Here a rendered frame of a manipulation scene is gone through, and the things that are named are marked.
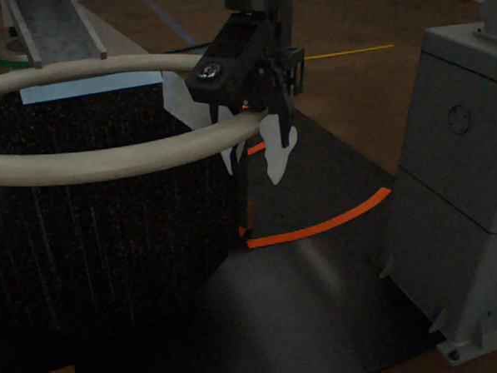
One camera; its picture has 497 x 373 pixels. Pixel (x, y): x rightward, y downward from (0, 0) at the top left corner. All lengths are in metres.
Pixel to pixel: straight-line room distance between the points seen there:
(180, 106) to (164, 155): 0.72
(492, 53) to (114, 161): 1.01
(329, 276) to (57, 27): 1.18
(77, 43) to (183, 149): 0.57
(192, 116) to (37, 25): 0.40
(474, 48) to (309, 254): 0.91
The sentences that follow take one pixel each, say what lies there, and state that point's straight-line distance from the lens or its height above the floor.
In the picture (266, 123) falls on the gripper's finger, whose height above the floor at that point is 0.95.
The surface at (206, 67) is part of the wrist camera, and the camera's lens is 0.47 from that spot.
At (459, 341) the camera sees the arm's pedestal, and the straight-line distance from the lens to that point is 1.64.
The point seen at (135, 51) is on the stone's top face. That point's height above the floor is 0.82.
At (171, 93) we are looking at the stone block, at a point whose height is 0.75.
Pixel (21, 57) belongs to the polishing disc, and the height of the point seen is 0.84.
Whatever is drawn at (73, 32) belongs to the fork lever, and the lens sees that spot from 1.06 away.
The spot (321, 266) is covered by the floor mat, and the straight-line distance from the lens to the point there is 1.78.
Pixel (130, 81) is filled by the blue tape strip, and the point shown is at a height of 0.79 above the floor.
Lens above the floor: 1.17
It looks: 31 degrees down
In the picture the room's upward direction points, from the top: straight up
